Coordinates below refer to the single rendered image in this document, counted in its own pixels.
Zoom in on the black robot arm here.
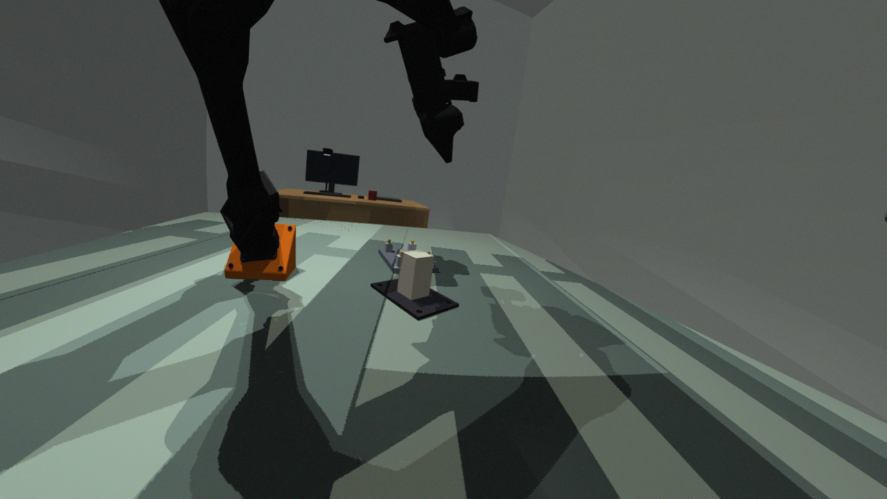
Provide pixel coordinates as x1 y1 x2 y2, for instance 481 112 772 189
159 0 479 263

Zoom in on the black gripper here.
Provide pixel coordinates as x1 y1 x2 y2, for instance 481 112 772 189
406 62 464 163

